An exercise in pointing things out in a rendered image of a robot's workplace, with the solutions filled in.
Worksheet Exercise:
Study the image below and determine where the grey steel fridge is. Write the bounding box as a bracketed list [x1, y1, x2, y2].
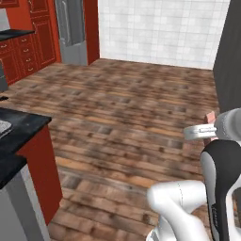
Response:
[54, 0, 89, 67]

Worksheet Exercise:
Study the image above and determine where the red island cabinet panel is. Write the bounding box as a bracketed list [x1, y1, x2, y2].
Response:
[15, 123, 64, 226]

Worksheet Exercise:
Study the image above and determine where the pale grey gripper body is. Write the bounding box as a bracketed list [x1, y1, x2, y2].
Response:
[183, 123, 217, 141]

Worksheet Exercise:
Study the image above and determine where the red cupboard run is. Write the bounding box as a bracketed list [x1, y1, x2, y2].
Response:
[0, 0, 62, 87]

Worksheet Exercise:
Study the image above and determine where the grey dishwasher front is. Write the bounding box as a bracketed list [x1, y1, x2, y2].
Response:
[0, 164, 52, 241]

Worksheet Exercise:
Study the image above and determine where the red fridge side panel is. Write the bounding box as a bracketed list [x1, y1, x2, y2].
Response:
[82, 0, 101, 66]

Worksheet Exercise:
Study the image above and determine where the grey appliance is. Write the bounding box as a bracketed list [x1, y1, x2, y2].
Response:
[0, 59, 9, 93]

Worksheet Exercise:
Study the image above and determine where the grey steel sink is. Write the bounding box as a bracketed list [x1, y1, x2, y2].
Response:
[0, 120, 13, 139]

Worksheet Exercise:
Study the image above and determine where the reddish brown block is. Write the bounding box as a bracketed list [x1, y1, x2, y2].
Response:
[202, 110, 218, 147]

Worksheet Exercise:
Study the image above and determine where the dark grey tall panel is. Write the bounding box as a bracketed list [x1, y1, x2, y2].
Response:
[213, 0, 241, 114]

